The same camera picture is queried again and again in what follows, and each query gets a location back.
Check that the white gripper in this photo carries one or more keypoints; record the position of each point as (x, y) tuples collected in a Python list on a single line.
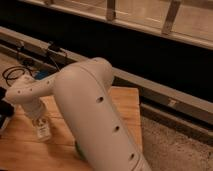
[(34, 109)]

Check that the white plastic bottle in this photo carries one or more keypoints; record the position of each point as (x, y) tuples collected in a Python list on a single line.
[(42, 127)]

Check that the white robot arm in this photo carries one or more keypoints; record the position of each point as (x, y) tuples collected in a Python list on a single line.
[(80, 91)]

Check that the green ceramic bowl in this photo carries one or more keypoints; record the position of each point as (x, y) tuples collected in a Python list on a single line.
[(78, 150)]

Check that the blue object on floor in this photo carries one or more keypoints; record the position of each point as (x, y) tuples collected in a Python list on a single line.
[(41, 74)]

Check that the wooden cutting board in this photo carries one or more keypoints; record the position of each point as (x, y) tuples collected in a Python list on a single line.
[(20, 149)]

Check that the black clamp on rail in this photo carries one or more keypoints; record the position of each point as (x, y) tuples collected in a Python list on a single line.
[(53, 47)]

